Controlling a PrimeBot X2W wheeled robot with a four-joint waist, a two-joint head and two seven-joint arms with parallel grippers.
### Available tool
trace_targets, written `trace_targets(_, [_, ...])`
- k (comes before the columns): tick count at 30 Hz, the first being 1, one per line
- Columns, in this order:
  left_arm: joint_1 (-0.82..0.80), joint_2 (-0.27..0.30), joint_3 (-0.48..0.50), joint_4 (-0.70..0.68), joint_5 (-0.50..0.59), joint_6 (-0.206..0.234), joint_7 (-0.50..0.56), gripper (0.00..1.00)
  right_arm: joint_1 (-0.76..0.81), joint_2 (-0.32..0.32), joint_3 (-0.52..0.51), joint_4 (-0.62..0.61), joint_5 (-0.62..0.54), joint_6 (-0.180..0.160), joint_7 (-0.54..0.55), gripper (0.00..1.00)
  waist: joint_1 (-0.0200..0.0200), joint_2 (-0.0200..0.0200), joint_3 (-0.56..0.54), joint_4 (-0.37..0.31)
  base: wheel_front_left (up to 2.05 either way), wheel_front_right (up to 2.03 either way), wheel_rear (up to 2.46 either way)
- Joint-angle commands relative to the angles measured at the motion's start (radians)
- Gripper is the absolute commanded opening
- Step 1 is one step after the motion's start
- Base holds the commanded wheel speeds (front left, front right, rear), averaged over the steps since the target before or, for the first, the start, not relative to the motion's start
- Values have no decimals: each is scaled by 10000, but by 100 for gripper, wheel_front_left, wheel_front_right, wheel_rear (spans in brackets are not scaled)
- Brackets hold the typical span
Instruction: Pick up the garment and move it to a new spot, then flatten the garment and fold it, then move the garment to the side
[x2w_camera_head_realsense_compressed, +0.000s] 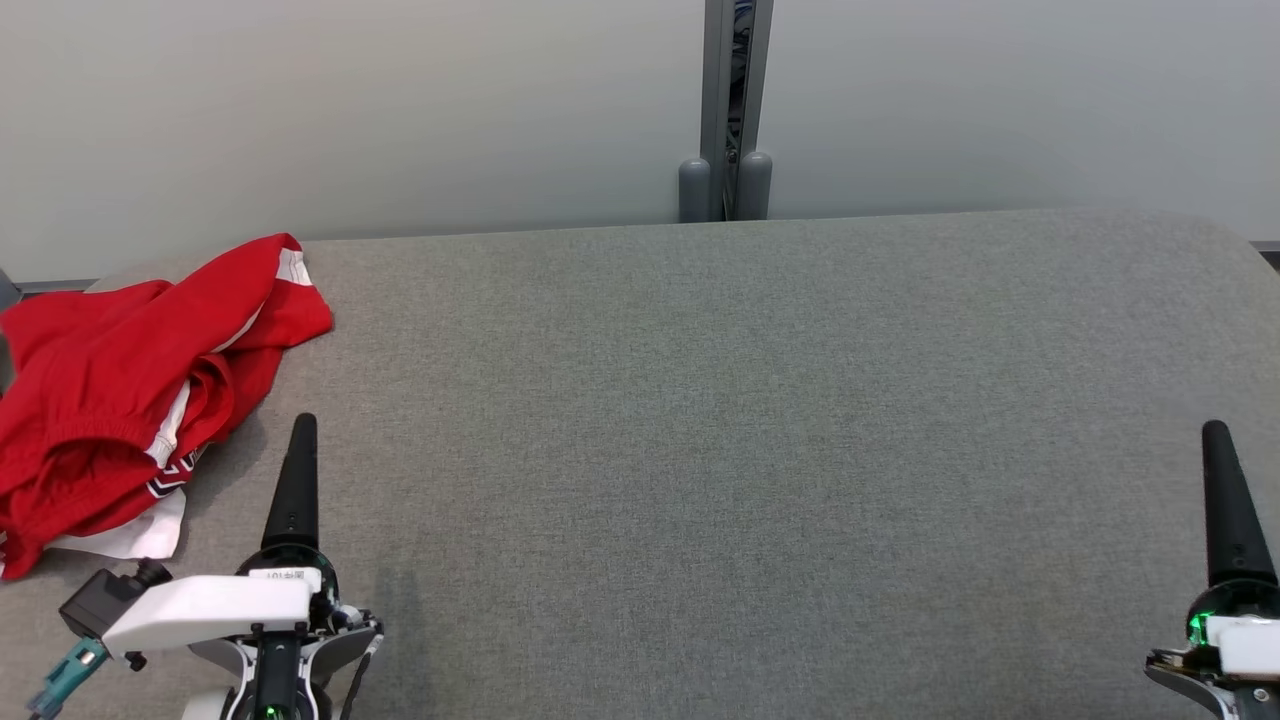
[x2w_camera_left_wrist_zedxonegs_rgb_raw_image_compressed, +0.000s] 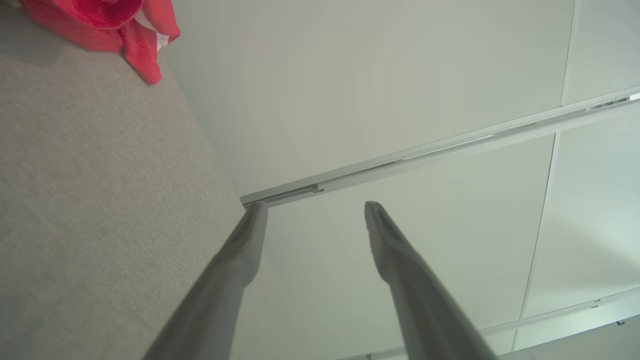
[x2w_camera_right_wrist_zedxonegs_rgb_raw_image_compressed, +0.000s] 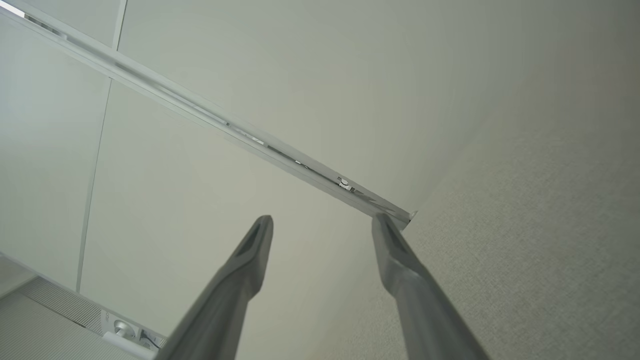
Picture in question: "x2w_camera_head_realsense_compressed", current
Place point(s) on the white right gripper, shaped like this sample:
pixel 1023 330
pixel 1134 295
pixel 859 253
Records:
pixel 1250 650

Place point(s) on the grey metal partition post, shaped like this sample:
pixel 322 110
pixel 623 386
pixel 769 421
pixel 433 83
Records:
pixel 718 80

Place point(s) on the red shorts with white stripe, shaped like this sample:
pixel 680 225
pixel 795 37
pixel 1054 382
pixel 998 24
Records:
pixel 100 350

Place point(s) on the grey cylinder post foot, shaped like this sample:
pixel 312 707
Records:
pixel 694 190
pixel 755 185

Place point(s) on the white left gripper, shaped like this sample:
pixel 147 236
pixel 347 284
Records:
pixel 210 605

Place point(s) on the red white numbered jersey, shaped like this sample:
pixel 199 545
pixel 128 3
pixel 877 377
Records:
pixel 125 535

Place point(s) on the grey metal panel edge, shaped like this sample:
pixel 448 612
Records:
pixel 8 292

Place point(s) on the teal left camera connector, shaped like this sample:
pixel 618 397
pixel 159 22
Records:
pixel 65 675

